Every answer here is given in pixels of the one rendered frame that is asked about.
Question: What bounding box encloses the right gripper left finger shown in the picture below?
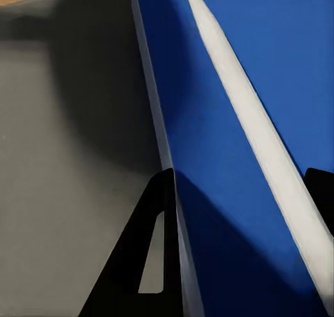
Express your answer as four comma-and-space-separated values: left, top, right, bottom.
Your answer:
79, 168, 184, 317

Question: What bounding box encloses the pen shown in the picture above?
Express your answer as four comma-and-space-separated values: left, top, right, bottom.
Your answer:
188, 0, 334, 317

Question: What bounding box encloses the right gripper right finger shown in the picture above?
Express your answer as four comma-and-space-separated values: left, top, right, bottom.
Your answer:
304, 168, 334, 238

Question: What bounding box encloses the swivel chair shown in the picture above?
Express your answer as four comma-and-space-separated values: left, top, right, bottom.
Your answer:
0, 0, 191, 317

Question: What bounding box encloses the folder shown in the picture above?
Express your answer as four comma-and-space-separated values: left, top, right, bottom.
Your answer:
131, 0, 334, 317

